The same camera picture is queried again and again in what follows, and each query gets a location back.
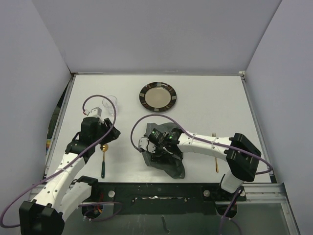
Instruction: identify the grey cloth placemat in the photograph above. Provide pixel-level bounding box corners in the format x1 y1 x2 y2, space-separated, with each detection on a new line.
140 122 185 179

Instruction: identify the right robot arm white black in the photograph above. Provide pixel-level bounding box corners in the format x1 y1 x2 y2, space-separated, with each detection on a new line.
139 128 261 200

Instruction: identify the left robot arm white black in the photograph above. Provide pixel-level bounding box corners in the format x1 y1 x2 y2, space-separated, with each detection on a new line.
19 117 120 235

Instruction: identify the dark rimmed dinner plate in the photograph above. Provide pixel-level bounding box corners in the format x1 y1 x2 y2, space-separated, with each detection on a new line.
139 82 177 113

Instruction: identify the clear drinking glass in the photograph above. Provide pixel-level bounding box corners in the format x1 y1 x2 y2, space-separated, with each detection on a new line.
102 95 118 116

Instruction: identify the gold fork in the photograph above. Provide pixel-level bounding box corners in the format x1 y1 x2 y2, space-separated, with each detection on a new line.
212 133 219 173

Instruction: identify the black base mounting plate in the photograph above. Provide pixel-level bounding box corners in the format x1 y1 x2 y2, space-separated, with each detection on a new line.
81 183 246 219

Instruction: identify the gold spoon green handle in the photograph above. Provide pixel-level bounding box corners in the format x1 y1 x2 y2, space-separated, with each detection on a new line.
101 144 109 179

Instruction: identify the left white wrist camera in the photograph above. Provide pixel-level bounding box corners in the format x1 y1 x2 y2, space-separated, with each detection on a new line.
83 107 102 118

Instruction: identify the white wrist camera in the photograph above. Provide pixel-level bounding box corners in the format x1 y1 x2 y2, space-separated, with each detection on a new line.
139 137 157 153
83 107 102 118

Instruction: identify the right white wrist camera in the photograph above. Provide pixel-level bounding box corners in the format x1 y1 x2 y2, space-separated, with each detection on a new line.
139 137 157 153

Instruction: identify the aluminium frame rail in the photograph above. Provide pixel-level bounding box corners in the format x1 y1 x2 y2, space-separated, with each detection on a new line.
28 182 286 204

